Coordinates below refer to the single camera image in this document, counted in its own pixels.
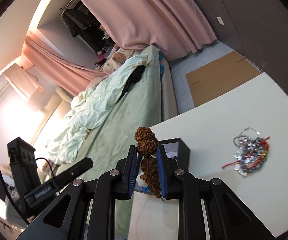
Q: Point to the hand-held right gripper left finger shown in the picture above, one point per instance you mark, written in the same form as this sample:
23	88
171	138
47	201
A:
131	172

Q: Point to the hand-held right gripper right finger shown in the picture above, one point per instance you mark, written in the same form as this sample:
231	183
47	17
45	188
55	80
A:
162	172

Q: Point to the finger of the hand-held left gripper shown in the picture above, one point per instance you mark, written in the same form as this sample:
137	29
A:
76	168

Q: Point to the black jewelry box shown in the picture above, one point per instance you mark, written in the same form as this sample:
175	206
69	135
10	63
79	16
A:
183	152

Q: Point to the pile of mixed jewelry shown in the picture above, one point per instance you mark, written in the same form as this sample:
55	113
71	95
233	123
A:
250	152

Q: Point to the bed with green sheet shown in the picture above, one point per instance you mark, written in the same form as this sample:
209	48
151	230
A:
124	120

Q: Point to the beige headboard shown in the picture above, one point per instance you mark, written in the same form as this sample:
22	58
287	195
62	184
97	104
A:
51	115

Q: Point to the pale green duvet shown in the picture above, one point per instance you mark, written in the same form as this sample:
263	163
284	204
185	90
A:
91	100

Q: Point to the white hanging towel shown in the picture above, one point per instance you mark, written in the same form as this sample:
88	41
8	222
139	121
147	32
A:
21	82

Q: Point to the black garment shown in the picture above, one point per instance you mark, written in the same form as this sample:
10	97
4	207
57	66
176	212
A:
135	77

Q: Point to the narrow pink curtain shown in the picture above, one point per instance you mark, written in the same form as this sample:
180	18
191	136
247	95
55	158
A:
66	70

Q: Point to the plush toys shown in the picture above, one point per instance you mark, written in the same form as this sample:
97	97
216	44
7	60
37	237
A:
99	61

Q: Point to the flat cardboard sheet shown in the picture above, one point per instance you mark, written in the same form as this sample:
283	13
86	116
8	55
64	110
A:
221	80

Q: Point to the printed cartoon pillow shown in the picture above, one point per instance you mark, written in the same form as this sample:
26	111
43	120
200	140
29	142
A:
117	58

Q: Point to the hanging dark clothes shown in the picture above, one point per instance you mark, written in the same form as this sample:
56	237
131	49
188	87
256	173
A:
81	25

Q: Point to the wide pink curtain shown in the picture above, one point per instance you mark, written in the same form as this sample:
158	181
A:
139	12

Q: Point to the white wall socket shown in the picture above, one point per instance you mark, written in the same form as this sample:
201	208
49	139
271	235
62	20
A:
220	20

